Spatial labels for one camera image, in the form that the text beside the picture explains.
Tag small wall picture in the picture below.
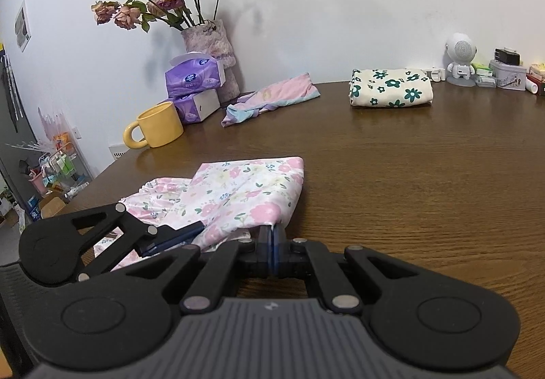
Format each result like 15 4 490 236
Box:
14 0 33 53

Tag green white small boxes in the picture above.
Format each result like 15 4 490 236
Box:
471 62 497 88

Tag pink floral dress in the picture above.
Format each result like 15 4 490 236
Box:
92 156 306 273

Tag purple white tissue box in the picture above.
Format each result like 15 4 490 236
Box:
159 88 221 126

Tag pink mottled vase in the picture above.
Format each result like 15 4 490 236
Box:
181 18 242 104

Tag cluttered wire rack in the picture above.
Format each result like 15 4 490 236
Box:
4 139 93 218

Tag white robot speaker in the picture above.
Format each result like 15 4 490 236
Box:
445 32 479 87

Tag grey tin box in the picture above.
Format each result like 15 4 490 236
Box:
489 59 528 91

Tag pink purple shorts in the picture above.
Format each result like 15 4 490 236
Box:
220 72 322 128

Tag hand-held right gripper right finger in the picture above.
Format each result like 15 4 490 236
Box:
272 225 421 314

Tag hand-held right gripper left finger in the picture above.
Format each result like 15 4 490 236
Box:
127 226 273 314

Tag black charger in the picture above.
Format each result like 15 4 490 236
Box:
494 47 521 66

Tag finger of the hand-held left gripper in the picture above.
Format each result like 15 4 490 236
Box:
70 202 206 283

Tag yellow mug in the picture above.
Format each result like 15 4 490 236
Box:
123 101 185 150

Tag purple soft tissue pack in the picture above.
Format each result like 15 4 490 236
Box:
165 51 227 100

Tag folded cream floral cloth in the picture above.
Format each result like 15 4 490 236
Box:
348 67 434 109

